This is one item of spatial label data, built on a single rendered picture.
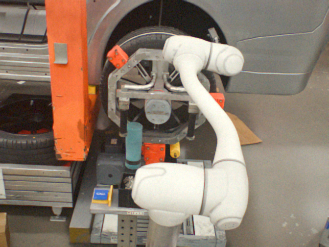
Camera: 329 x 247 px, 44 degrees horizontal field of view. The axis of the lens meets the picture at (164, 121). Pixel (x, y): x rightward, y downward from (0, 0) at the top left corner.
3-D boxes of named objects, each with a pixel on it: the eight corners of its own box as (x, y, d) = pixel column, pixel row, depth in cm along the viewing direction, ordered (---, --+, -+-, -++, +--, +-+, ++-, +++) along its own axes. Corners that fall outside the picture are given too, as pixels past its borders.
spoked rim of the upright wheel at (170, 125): (195, 116, 261) (203, 39, 236) (198, 135, 240) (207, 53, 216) (116, 113, 259) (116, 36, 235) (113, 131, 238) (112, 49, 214)
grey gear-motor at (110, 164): (129, 168, 295) (129, 126, 278) (124, 207, 258) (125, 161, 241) (104, 167, 294) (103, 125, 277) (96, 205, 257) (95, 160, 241)
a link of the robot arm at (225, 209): (252, 160, 115) (205, 154, 115) (256, 219, 104) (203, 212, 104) (241, 183, 125) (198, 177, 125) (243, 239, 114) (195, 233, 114)
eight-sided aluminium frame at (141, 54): (201, 140, 240) (212, 52, 214) (202, 146, 234) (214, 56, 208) (108, 135, 237) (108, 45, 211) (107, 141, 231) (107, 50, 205)
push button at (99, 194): (108, 193, 210) (108, 189, 209) (106, 202, 204) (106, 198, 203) (94, 192, 210) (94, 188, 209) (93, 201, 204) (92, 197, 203)
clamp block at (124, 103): (129, 101, 206) (130, 92, 203) (129, 110, 198) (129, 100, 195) (120, 101, 205) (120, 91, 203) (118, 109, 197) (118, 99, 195)
